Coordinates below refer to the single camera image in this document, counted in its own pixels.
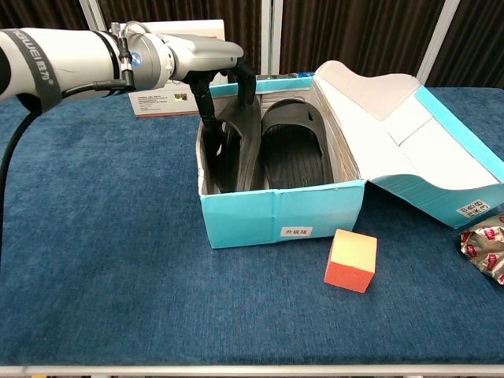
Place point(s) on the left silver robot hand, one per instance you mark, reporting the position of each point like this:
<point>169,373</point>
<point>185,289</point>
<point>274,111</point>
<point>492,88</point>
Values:
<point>204,53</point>

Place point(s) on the silver snack bag red print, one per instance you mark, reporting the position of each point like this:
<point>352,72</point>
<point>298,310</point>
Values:
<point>484,252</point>

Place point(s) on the blue velvet tablecloth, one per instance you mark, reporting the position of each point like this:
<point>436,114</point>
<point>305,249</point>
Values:
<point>118,295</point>

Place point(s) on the light blue cardboard shoe box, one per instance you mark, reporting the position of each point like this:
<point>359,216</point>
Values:
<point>236,220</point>

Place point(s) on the black rubber slipper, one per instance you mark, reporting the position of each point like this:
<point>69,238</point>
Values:
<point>295,157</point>
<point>244,157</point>

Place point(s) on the orange yellow foam cube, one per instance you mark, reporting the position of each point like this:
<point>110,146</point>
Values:
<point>346,275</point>

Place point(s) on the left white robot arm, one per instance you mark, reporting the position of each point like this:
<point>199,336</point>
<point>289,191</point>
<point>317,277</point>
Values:
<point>78,59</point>

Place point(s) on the white product box orange print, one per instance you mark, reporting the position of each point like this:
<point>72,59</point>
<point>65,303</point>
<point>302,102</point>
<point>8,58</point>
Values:
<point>157,104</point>

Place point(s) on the grey metal screen post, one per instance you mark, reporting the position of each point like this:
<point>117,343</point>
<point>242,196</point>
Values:
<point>92,15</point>
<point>440,35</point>
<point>271,35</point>

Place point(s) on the dark pleated curtain panel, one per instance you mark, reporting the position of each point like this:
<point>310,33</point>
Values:
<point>480,39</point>
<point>39,13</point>
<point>248,23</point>
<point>354,27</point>

